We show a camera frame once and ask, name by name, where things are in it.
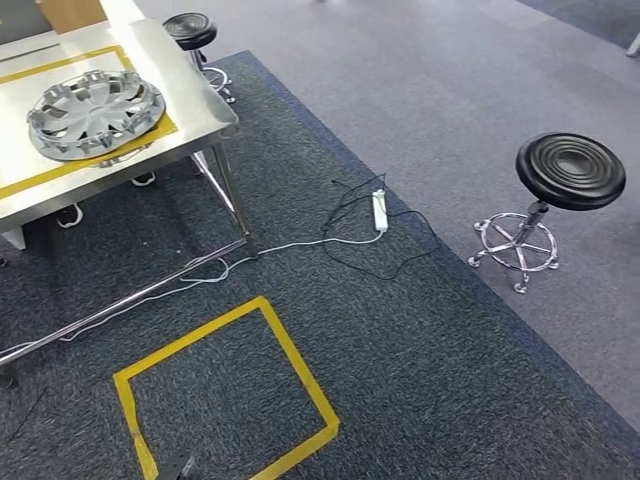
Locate white table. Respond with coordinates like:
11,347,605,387
100,0,147,28

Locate cardboard box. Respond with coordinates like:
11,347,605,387
37,0,109,34

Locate grey plastic wheel hubcap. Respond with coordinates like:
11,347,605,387
27,69,167,164

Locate black round stool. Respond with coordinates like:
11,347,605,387
162,11,236,105
467,132,627,295

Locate yellow floor tape square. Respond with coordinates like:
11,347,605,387
112,296,340,480

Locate black floor cable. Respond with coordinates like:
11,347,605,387
319,173,441,281

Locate white power strip cable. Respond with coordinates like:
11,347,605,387
0,228,386,356

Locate steel workbench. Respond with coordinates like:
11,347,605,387
0,18,260,372

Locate person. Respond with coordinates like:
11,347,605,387
56,170,157,231

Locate white power strip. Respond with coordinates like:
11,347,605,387
371,188,390,233

